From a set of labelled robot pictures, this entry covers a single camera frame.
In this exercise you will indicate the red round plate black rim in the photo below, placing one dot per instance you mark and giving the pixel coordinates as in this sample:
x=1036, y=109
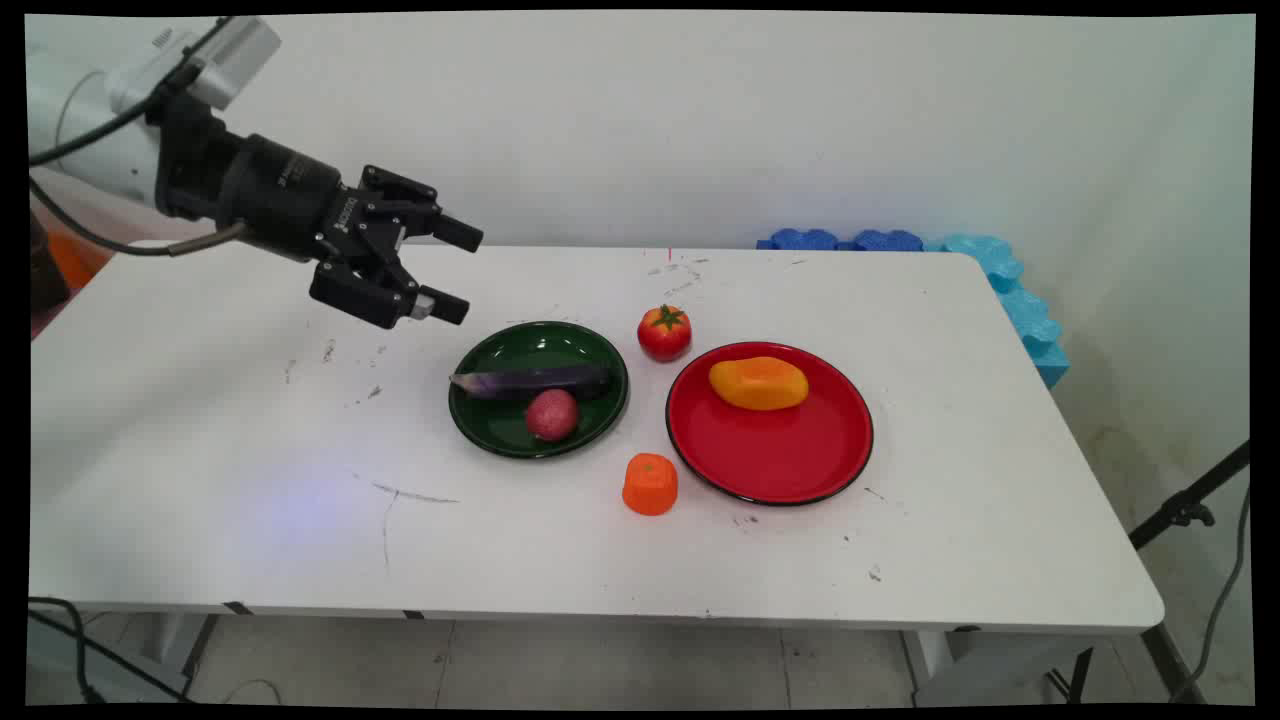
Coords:
x=770, y=450

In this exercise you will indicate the red toy potato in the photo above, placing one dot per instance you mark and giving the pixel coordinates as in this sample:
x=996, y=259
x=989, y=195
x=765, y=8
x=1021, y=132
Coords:
x=552, y=415

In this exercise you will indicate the light blue foam mat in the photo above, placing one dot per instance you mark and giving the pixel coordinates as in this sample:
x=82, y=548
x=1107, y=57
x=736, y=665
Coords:
x=1030, y=320

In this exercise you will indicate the white table leg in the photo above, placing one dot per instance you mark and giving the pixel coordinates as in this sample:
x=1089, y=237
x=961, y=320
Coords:
x=960, y=665

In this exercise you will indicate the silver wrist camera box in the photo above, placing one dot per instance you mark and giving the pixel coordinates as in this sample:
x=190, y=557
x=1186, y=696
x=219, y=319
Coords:
x=238, y=55

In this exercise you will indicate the orange object behind table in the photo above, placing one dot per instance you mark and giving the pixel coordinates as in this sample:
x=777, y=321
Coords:
x=75, y=258

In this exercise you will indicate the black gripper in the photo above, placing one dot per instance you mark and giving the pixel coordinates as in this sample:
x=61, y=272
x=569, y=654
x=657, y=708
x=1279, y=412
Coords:
x=280, y=195

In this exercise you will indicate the grey table leg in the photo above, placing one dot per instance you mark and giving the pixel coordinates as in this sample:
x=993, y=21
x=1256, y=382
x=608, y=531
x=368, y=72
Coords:
x=185, y=650

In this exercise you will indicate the black tripod stand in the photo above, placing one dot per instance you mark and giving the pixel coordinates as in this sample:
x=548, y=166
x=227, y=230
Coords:
x=1185, y=510

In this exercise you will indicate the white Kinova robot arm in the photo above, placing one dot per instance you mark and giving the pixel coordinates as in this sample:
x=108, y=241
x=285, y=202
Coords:
x=95, y=120

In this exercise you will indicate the red toy tomato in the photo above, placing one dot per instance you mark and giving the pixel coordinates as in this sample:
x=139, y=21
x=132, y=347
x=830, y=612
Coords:
x=664, y=335

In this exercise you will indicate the yellow orange toy mango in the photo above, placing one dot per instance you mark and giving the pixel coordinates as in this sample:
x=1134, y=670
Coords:
x=758, y=384

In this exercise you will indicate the orange toy carrot chunk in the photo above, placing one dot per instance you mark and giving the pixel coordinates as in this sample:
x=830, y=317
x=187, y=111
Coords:
x=650, y=487

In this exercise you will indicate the dark green round plate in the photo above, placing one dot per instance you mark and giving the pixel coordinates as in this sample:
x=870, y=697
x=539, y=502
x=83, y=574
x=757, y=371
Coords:
x=500, y=425

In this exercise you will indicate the purple toy eggplant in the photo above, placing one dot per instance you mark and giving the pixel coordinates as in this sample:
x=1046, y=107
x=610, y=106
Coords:
x=535, y=380

